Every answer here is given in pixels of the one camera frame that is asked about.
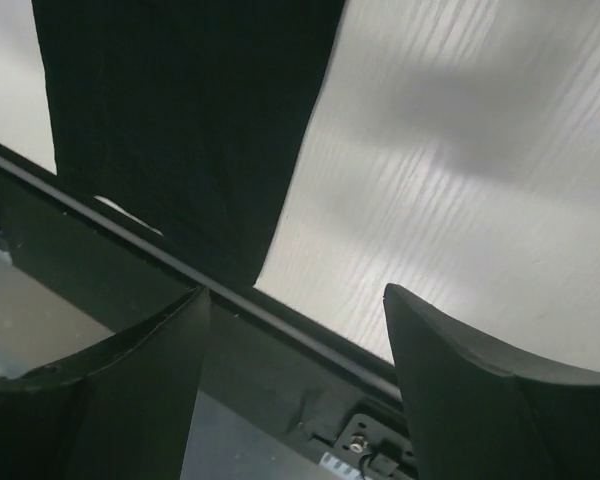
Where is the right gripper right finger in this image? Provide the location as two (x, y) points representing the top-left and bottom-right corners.
(383, 284), (600, 479)

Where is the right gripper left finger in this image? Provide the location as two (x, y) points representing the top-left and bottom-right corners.
(0, 288), (211, 479)

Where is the black t shirt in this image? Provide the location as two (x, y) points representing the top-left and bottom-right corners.
(33, 1), (344, 286)

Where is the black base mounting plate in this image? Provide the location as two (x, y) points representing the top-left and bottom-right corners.
(0, 145), (419, 479)

